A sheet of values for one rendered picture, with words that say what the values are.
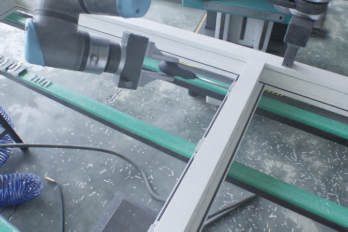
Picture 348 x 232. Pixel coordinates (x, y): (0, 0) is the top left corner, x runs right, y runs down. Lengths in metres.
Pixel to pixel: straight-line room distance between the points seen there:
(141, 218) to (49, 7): 0.61
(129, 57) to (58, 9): 0.18
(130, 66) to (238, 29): 1.25
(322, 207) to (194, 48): 0.51
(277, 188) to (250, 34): 1.34
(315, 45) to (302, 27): 2.01
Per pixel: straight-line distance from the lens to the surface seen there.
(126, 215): 0.85
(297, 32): 0.62
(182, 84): 0.78
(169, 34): 0.81
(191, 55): 0.81
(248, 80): 0.67
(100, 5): 0.55
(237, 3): 1.46
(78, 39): 0.59
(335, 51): 2.64
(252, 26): 1.78
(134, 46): 0.63
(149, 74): 0.67
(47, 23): 0.58
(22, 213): 1.69
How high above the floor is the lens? 1.39
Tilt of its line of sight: 48 degrees down
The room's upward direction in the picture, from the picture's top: 2 degrees counter-clockwise
